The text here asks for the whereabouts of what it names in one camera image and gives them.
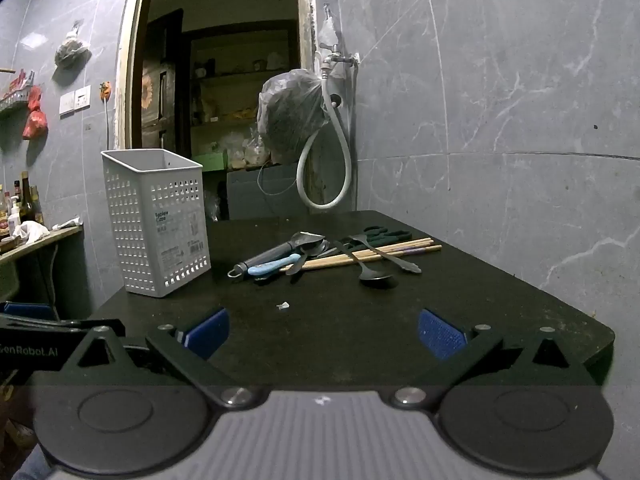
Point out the dark wooden door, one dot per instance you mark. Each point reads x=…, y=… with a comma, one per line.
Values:
x=165, y=85

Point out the large red mesh bag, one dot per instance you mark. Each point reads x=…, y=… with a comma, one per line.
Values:
x=35, y=125

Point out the clear plastic bag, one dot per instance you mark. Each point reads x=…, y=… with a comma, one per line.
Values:
x=327, y=35

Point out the metal wall faucet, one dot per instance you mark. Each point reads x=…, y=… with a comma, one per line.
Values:
x=332, y=61

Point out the large metal spoon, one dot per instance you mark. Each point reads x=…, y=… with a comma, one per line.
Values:
x=378, y=280

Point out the white wall switch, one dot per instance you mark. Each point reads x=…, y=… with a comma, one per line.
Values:
x=75, y=100

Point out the white tube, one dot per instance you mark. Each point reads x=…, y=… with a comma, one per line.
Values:
x=67, y=223

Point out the white crumpled cloth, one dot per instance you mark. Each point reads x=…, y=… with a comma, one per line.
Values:
x=30, y=231

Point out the green box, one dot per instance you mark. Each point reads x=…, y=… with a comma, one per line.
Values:
x=210, y=161

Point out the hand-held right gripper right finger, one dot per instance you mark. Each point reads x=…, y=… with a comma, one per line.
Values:
x=440, y=335

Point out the wooden kitchen counter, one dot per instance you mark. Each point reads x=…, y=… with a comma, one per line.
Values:
x=45, y=240

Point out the dark plastic bag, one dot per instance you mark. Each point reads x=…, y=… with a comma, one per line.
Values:
x=290, y=115

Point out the bags of food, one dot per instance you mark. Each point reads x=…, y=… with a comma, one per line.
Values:
x=247, y=150

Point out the white perforated utensil basket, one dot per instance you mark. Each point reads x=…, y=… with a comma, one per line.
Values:
x=150, y=185

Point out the small red mesh bag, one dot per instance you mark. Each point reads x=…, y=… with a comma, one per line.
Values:
x=35, y=99

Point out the storage shelf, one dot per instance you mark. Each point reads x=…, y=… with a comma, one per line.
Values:
x=235, y=90

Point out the hanging food bag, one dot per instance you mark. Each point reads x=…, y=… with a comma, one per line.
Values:
x=72, y=50

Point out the metal wall rack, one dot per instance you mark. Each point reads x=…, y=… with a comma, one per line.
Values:
x=15, y=92

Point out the grey cabinet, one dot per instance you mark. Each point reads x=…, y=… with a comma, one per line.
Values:
x=250, y=195

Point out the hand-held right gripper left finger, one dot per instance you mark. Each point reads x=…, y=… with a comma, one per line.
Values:
x=210, y=332

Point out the row of condiment bottles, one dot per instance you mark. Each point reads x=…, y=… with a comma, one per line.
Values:
x=25, y=205

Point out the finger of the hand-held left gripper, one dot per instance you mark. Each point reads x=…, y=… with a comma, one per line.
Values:
x=27, y=310

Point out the white door frame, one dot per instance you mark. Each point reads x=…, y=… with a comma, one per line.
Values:
x=122, y=60

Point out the orange wall plug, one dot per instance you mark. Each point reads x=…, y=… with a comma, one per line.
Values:
x=104, y=90

